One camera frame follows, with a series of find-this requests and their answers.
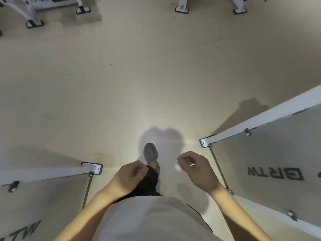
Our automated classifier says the person's white shirt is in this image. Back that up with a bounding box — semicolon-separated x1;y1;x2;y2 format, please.
95;195;221;241

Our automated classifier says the frosted glass partition white frame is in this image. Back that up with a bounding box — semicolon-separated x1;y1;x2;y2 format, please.
0;162;104;241
200;84;321;240

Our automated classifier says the person's right hand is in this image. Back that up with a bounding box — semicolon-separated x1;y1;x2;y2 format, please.
177;151;222;192

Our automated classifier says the person's right forearm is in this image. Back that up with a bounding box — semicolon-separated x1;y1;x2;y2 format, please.
208;182;274;241

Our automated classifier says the person's left hand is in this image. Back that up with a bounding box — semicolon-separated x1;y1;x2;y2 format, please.
108;160;149;199

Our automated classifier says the person's left grey shoe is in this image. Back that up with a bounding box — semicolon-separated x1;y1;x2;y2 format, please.
143;142;161;175

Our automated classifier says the person's left forearm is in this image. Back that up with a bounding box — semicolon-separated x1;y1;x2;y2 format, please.
54;186;122;241

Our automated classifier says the white metal machine frame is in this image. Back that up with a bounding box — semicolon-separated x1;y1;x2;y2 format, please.
175;0;249;15
0;0;92;29

